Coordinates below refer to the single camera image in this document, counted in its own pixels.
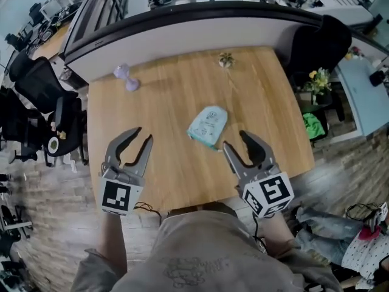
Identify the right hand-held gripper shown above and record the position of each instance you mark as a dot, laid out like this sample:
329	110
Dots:
270	190

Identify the pale blue table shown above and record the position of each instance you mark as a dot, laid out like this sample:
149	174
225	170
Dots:
358	102

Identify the small potted plant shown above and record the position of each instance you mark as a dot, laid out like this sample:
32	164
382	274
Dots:
226	59

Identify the yellow snack piece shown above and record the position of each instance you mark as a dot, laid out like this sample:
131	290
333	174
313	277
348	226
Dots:
62	135

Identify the lilac hourglass-shaped ornament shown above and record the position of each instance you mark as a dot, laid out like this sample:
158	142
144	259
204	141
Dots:
129	78

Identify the green cloth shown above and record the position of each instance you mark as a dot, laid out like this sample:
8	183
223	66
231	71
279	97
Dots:
313	126

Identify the person's right forearm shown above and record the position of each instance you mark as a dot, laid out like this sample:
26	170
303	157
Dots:
278	230

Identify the white partition with black rail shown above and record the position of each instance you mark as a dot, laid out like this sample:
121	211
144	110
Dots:
188	33

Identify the person's left forearm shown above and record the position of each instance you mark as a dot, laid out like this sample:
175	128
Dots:
112	242

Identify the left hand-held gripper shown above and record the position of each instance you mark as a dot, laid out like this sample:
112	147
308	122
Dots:
117	195

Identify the yellow flower plant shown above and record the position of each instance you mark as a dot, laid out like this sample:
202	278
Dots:
319	81

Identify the white round bowl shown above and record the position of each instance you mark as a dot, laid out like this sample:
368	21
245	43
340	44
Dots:
53	144

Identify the person's beige printed shirt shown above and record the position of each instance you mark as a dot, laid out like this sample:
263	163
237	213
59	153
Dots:
212	248

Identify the colourful flower bunch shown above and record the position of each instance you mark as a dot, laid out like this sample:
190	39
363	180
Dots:
355	53

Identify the light blue cloth pouch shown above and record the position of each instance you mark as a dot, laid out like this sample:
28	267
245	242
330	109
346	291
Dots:
208	123

